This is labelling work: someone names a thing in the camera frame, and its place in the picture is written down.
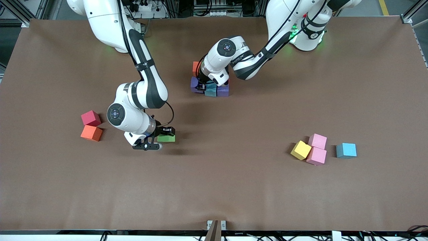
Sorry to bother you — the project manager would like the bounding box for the dark purple foam cube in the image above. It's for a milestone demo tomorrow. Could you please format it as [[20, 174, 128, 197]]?
[[191, 77, 205, 94]]

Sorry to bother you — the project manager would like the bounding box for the aluminium frame profile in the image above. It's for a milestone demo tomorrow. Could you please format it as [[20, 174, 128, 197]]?
[[0, 0, 50, 28], [401, 0, 428, 69]]

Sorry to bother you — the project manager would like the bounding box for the crimson foam cube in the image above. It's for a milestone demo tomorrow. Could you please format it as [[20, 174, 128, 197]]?
[[81, 110, 102, 127]]

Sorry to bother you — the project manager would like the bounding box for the metal equipment rack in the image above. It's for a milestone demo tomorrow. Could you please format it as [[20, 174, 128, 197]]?
[[193, 0, 246, 17]]

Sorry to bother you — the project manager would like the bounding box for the pink foam cube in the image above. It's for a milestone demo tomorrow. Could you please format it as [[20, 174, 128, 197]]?
[[308, 133, 327, 150], [306, 147, 327, 166]]

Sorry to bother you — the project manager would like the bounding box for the metal bracket with brown post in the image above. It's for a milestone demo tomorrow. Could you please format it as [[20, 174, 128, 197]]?
[[206, 220, 227, 241]]

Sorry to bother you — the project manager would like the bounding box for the white power strip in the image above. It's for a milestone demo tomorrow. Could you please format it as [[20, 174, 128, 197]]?
[[134, 0, 168, 19]]

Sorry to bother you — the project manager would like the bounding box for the brown table cover sheet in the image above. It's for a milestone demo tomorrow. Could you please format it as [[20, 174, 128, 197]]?
[[0, 16, 428, 232]]

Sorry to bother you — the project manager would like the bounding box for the yellow foam cube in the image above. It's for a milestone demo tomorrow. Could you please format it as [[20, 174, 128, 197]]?
[[290, 140, 312, 160]]

